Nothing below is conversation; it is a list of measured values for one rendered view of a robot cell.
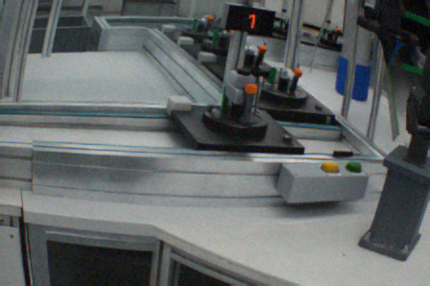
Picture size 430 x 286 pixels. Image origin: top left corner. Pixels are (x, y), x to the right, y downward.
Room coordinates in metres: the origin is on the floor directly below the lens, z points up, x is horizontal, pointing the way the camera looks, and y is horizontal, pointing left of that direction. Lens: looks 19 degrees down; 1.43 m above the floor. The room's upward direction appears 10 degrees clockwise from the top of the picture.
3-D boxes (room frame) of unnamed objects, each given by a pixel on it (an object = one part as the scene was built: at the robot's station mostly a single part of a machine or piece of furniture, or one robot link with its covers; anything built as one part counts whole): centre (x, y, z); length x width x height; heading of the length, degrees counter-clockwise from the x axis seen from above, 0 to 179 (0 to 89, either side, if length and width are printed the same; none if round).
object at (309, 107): (1.78, -0.15, 1.01); 0.24 x 0.24 x 0.13; 22
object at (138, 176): (1.30, -0.05, 0.91); 0.89 x 0.06 x 0.11; 112
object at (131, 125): (1.45, 0.04, 0.91); 0.84 x 0.28 x 0.10; 112
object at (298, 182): (1.31, -0.25, 0.93); 0.21 x 0.07 x 0.06; 112
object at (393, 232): (1.17, -0.43, 0.96); 0.15 x 0.15 x 0.20; 60
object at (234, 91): (1.46, -0.03, 1.06); 0.08 x 0.04 x 0.07; 22
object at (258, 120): (1.46, -0.03, 0.98); 0.14 x 0.14 x 0.02
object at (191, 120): (1.46, -0.03, 0.96); 0.24 x 0.24 x 0.02; 22
